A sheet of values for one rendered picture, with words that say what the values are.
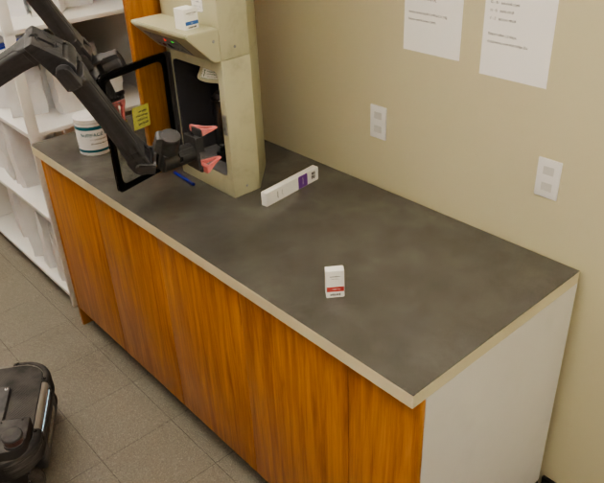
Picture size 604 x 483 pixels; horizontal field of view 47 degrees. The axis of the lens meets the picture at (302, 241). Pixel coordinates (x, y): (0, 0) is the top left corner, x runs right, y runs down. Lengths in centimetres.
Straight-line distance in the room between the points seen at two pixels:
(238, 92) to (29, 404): 138
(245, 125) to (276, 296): 69
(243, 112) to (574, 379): 133
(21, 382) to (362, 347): 159
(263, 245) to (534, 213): 79
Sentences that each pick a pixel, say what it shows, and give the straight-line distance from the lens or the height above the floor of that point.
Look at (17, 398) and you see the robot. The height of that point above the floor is 24.
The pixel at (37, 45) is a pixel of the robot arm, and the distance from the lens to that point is 176.
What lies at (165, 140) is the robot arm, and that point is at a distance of 196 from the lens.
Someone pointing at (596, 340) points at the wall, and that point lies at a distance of 216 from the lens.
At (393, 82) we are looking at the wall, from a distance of 227.
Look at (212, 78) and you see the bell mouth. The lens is 231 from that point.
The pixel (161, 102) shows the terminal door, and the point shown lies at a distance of 245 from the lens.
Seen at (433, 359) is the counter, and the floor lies 94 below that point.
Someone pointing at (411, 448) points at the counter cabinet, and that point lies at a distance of 172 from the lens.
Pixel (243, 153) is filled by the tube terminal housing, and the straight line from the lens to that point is 233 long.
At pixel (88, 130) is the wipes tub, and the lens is 281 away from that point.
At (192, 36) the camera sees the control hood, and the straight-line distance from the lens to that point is 212.
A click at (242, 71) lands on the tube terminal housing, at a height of 136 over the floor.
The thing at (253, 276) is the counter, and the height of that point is 94.
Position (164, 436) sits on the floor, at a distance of 285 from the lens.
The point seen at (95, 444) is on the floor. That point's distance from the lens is 289.
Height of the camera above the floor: 201
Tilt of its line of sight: 31 degrees down
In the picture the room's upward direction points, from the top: 3 degrees counter-clockwise
